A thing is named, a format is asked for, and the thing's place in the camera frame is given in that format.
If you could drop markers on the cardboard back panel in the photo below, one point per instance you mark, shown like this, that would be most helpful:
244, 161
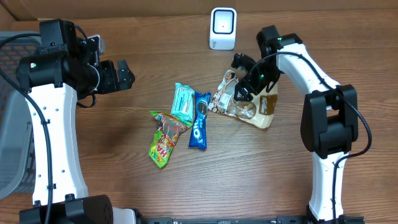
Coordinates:
28, 10

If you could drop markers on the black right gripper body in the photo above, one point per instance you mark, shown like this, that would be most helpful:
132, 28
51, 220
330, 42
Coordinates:
260, 75

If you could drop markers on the blue Oreo cookie pack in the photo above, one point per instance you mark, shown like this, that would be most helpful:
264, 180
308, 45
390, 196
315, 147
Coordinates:
198, 134

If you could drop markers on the grey plastic mesh basket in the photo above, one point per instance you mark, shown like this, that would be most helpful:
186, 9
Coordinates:
17, 142

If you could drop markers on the green gummy candy bag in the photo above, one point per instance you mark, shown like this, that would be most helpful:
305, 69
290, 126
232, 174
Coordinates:
169, 128

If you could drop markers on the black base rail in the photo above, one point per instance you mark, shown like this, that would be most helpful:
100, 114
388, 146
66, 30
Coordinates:
277, 220

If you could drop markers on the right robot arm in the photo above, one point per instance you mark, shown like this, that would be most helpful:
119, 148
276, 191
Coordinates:
329, 123

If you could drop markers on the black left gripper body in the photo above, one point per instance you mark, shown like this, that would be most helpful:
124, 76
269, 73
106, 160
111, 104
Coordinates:
108, 81

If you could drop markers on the beige paper snack bag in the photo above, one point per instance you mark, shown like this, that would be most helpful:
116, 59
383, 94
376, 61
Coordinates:
259, 111

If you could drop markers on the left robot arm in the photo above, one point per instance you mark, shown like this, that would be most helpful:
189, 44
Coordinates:
66, 69

